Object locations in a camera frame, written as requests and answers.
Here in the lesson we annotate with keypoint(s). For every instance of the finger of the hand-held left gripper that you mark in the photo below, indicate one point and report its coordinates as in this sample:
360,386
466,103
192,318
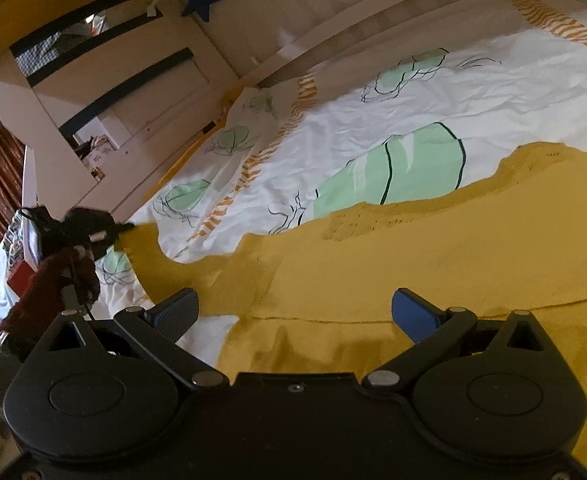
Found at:
119,229

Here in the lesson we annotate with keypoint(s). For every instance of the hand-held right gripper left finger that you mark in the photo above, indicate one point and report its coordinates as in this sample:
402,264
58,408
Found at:
178,312

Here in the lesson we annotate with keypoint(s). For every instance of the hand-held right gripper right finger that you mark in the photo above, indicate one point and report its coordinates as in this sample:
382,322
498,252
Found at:
413,312

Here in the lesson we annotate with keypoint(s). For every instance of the yellow shirt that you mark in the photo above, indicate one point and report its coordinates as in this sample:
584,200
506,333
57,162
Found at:
423,250

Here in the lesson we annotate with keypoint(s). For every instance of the person's left forearm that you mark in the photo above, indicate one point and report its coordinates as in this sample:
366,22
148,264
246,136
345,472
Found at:
43,285

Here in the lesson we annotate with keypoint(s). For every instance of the red box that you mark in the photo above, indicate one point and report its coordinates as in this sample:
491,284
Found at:
21,276

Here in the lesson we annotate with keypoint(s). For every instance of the white printed bed sheet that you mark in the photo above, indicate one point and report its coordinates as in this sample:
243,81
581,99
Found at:
348,125

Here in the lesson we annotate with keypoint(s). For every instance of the wooden bed frame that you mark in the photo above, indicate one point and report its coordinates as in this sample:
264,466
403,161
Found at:
323,10

